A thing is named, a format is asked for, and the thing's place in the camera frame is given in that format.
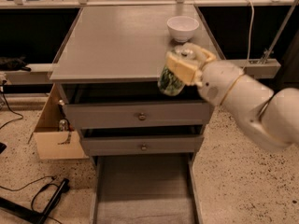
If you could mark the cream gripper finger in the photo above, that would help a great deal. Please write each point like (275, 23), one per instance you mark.
(202, 56)
(184, 70)

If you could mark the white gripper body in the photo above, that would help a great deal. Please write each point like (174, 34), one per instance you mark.
(217, 82)

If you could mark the green soda can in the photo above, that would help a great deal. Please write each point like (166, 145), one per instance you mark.
(168, 83)

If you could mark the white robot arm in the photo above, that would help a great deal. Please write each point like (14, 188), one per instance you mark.
(270, 119)

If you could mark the grey top drawer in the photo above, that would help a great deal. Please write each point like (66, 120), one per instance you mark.
(145, 114)

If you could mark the grey drawer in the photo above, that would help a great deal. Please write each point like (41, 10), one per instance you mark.
(145, 189)
(141, 145)
(145, 114)

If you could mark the grey drawer cabinet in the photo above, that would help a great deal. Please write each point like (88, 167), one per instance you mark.
(115, 54)

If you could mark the grey middle drawer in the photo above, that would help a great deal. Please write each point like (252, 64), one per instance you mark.
(141, 145)

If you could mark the grey bottom drawer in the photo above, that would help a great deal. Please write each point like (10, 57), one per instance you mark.
(145, 189)

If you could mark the white bowl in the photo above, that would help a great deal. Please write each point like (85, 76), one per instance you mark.
(182, 28)

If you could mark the small bottle in box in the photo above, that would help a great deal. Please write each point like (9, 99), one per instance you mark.
(63, 125)

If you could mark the cardboard box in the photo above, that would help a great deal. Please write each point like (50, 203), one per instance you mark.
(52, 144)

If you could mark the black cloth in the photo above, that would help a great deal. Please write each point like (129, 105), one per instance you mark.
(13, 64)

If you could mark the metal rail beam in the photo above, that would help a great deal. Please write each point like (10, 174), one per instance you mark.
(258, 70)

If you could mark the black stand with cable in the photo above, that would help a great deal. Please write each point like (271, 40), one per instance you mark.
(42, 204)

